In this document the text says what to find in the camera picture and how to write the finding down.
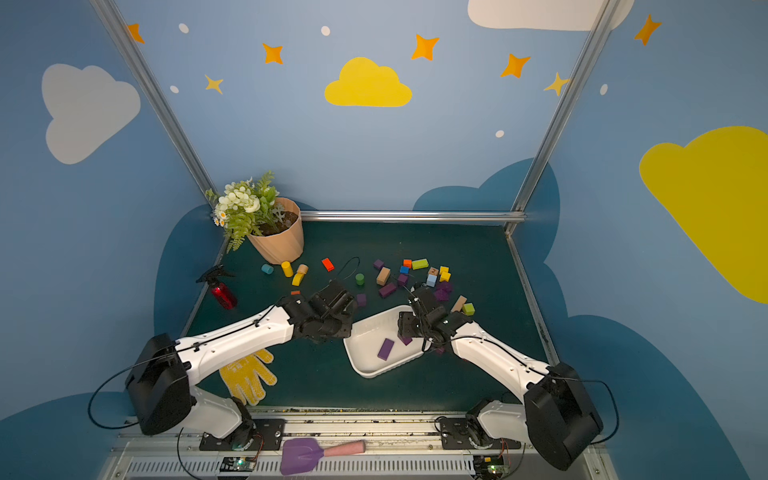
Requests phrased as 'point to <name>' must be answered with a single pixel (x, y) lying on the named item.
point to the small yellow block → (297, 279)
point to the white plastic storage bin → (368, 336)
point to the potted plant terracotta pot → (273, 224)
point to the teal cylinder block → (267, 269)
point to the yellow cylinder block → (286, 266)
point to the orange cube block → (295, 292)
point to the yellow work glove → (242, 377)
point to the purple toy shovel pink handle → (301, 455)
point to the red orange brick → (328, 264)
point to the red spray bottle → (220, 292)
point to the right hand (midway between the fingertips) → (412, 318)
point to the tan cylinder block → (302, 268)
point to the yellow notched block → (444, 275)
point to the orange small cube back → (407, 263)
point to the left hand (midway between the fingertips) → (356, 328)
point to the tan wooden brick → (383, 276)
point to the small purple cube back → (378, 264)
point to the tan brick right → (459, 304)
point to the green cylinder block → (360, 279)
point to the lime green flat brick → (420, 264)
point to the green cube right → (468, 309)
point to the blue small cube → (404, 270)
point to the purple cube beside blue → (402, 280)
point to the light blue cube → (431, 280)
